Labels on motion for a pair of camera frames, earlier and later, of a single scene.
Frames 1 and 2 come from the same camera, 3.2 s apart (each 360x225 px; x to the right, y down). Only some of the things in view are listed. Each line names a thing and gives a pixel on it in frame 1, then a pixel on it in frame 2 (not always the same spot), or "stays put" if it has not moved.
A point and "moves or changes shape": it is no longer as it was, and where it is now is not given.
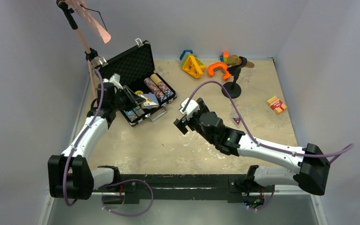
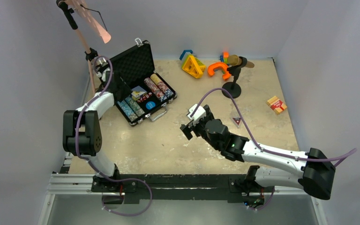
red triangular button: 237,120 stays put
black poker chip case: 134,69 stays put
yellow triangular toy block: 193,66 stays put
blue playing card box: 151,101 moves or changes shape
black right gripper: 204,109 to 187,129
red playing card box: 275,104 stays put
